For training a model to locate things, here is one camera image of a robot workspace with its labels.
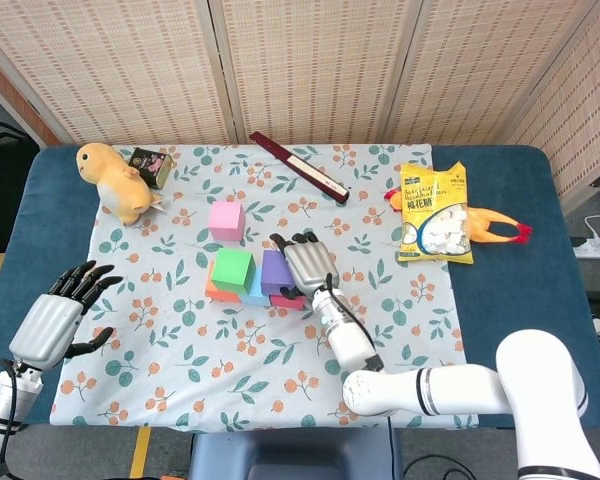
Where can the green foam cube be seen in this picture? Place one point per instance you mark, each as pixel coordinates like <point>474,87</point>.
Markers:
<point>232,270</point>

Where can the floral patterned tablecloth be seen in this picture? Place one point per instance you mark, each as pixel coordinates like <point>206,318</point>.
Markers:
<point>280,380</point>

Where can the orange foam cube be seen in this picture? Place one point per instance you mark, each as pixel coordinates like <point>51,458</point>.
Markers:
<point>220,295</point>

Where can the light blue foam cube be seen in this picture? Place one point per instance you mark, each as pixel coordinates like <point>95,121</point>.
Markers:
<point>255,299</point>

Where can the yellow marshmallow bag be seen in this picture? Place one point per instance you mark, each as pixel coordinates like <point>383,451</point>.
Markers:
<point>430,200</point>

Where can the yellow rubber chicken toy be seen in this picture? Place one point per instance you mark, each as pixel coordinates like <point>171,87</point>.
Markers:
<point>490,227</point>

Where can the dark rectangular food tin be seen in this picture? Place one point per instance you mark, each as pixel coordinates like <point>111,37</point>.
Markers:
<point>152,167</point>

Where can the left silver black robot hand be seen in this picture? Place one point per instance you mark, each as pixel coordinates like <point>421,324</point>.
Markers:
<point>45,325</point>

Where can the white power strip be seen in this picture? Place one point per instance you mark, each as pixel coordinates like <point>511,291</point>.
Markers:
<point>595,248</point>

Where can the black chair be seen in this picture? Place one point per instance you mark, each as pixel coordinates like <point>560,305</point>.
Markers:
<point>5,185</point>

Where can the red foam cube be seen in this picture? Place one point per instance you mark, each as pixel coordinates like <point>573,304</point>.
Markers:
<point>286,301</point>

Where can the pink foam cube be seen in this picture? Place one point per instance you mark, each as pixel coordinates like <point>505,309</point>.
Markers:
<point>226,220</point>

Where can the purple foam cube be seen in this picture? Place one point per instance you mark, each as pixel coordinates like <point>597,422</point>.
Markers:
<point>275,272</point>

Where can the dark red folded fan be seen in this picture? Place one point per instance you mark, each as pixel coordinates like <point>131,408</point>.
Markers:
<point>300,167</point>

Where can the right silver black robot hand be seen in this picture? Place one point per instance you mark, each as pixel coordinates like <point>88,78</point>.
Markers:
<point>310,267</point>

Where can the woven folding screen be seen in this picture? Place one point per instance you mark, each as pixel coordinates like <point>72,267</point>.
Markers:
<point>305,65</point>

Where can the yellow plush animal toy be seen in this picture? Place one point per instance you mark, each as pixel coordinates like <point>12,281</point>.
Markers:
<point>115,185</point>

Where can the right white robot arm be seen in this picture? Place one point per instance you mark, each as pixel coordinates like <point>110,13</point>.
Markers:
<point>455,390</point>

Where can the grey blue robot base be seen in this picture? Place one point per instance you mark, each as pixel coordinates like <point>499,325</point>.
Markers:
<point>295,455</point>

